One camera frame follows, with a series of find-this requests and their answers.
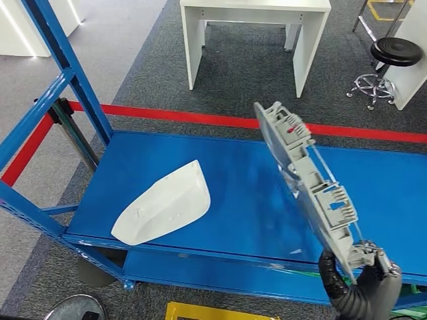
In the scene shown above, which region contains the chrome stanchion post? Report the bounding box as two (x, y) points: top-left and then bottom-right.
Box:
(43, 294), (107, 320)
(33, 97), (101, 173)

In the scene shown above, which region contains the yellow floor tape square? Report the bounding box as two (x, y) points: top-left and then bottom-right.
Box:
(367, 0), (414, 22)
(165, 301), (281, 320)

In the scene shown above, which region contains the green plastic crate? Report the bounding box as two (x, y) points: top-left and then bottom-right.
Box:
(397, 282), (427, 320)

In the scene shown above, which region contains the chrome chair frame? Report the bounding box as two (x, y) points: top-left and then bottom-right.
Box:
(351, 0), (411, 43)

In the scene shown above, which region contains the red barrier belt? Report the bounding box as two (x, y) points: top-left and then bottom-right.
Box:
(0, 100), (427, 188)

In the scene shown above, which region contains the grey plastic wheel hubcap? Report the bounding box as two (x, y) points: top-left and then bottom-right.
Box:
(254, 101), (379, 283)

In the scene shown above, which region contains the blue metal shelf rack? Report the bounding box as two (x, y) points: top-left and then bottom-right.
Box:
(0, 0), (427, 310)

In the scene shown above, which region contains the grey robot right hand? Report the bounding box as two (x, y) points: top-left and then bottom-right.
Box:
(318, 240), (403, 320)

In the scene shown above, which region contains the black round stool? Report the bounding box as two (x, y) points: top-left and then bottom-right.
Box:
(346, 37), (423, 111)

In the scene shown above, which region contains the white lit plinth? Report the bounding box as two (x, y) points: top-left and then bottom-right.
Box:
(0, 0), (84, 57)

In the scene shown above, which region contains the white mirror cover part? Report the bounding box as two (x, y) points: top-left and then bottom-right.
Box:
(110, 159), (211, 247)

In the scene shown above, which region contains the white side desk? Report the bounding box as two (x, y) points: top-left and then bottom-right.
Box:
(383, 0), (427, 111)

